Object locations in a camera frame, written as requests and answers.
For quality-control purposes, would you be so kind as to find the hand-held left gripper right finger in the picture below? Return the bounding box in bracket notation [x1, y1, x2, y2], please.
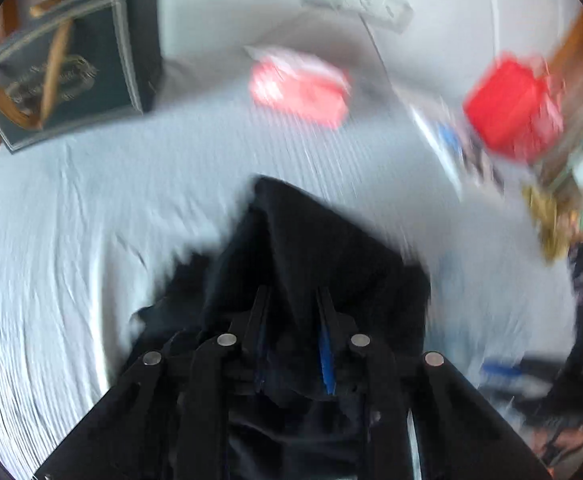
[316, 287, 555, 480]

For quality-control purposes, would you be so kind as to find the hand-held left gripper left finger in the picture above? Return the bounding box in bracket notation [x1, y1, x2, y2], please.
[36, 286, 272, 480]

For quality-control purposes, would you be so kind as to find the black garment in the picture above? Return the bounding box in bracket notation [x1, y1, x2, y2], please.
[130, 175, 432, 480]

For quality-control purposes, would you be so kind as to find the light grey bed sheet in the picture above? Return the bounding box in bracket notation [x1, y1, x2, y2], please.
[0, 25, 579, 480]

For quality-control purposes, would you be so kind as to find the white booklet with blue print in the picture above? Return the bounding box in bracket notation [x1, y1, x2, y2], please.
[406, 95, 507, 203]

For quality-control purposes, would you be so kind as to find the red and white packet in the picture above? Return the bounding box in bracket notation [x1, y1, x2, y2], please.
[244, 45, 353, 131]

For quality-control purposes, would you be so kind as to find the gold patterned item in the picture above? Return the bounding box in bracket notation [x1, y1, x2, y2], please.
[521, 182, 579, 261]

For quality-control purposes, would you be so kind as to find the red box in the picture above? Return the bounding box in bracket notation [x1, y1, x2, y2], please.
[462, 52, 567, 163]

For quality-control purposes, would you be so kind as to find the dark gift bag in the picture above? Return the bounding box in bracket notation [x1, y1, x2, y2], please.
[0, 0, 165, 155]

